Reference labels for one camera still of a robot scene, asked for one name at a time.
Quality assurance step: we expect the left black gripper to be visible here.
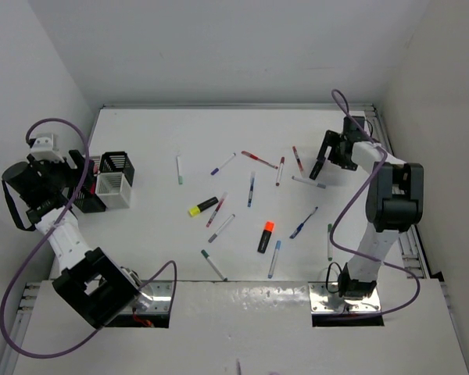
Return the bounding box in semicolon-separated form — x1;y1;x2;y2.
27;150;93;192

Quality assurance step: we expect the orange cap black highlighter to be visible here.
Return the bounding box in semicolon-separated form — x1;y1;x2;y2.
257;221;274;254

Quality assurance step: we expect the mint cap white marker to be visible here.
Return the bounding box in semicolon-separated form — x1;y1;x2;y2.
176;155;184;185

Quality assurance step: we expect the yellow cap black highlighter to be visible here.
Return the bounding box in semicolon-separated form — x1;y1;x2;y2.
188;196;219;217

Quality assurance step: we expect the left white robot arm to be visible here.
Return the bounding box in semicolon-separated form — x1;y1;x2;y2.
2;150;140;328

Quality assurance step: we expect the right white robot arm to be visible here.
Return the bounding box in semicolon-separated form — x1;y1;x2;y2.
310;116;424;299

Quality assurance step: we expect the red clear pen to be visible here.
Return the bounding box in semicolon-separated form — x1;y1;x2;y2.
292;146;306;178

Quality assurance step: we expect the black and white pen organizer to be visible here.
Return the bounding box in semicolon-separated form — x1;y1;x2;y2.
81;151;135;213

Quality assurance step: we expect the grey cap white marker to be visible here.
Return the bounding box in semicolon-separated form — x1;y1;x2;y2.
292;176;327;189

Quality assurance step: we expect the dark red cap marker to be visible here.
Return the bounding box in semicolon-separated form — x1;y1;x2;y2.
275;156;285;187

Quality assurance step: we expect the blue clear pen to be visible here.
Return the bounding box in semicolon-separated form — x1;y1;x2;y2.
247;171;256;208

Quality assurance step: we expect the red gel pen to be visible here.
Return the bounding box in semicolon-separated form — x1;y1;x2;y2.
242;150;278;170

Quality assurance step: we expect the dark blue pen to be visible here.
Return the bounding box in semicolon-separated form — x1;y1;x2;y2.
289;206;319;239

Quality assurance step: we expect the green cap white marker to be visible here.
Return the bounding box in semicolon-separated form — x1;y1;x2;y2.
327;223;333;262

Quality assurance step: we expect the crimson clear pen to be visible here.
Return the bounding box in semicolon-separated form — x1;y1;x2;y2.
206;191;228;228

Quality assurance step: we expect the purple cap white marker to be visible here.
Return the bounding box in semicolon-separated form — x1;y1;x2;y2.
210;152;236;176

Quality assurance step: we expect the grey tip white marker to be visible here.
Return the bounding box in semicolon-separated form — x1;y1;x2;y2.
208;214;236;244

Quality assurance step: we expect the light blue cap marker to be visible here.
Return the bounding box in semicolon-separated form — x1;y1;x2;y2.
267;240;281;279

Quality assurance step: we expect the teal cap white marker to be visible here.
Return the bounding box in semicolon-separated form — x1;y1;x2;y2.
201;249;227;281

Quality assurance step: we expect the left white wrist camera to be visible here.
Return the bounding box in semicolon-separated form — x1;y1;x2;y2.
29;133;63;163

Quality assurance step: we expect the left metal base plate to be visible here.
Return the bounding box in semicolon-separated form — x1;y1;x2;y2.
130;281;173;314

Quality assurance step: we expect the metal base plate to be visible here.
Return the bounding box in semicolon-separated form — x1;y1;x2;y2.
308;282;381;315
130;281;173;314

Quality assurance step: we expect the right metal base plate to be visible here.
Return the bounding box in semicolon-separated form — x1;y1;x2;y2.
308;282;381;315

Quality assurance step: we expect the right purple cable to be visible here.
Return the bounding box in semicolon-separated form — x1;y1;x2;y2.
328;88;422;318

